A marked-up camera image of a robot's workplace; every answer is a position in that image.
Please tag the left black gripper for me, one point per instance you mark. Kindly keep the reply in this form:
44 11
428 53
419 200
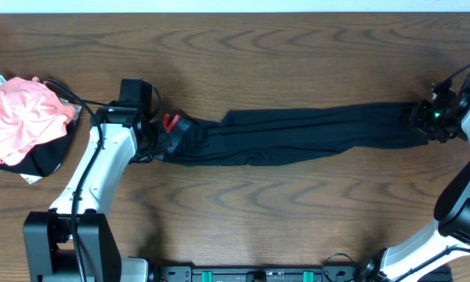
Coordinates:
156 128

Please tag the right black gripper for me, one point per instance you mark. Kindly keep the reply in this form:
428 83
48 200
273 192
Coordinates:
417 116

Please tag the black leggings red waistband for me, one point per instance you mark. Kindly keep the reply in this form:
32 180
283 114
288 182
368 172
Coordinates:
286 136

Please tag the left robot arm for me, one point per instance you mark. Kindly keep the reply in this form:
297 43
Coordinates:
72 241

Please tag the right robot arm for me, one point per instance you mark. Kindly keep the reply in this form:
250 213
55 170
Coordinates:
447 236

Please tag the black folded garment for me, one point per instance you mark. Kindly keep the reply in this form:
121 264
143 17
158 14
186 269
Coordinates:
45 158

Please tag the pink crumpled garment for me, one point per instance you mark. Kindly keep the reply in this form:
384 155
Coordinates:
30 115

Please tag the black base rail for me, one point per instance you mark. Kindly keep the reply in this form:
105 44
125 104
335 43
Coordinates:
193 274

